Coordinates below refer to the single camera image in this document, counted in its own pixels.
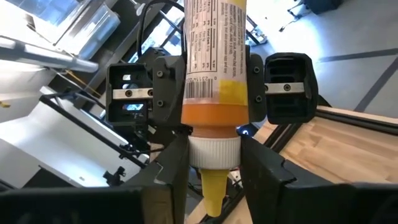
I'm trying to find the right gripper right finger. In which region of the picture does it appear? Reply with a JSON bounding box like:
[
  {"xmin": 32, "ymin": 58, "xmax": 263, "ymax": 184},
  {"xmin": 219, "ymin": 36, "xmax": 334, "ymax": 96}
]
[{"xmin": 240, "ymin": 136, "xmax": 352, "ymax": 224}]

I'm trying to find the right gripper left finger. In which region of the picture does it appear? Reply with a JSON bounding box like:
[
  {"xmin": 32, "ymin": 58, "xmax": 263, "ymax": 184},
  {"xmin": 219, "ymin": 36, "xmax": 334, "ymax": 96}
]
[{"xmin": 124, "ymin": 133, "xmax": 190, "ymax": 224}]

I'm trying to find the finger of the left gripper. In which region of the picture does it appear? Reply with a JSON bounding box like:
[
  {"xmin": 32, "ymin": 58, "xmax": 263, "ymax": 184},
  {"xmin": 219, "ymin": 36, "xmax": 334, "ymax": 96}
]
[
  {"xmin": 246, "ymin": 53, "xmax": 267, "ymax": 123},
  {"xmin": 151, "ymin": 55, "xmax": 187, "ymax": 127}
]

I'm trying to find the yellow-capped small bottle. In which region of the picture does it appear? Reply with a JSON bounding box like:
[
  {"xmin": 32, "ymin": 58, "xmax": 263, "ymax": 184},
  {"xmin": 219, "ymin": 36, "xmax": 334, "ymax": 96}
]
[{"xmin": 180, "ymin": 0, "xmax": 250, "ymax": 218}]

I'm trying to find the black metal stand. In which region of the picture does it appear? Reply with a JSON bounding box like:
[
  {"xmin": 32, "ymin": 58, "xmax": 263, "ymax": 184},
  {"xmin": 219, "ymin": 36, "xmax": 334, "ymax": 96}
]
[{"xmin": 39, "ymin": 93, "xmax": 150, "ymax": 170}]

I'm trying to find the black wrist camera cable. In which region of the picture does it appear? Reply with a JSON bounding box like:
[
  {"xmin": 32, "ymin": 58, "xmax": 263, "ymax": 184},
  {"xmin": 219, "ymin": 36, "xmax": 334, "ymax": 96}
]
[{"xmin": 136, "ymin": 0, "xmax": 187, "ymax": 60}]

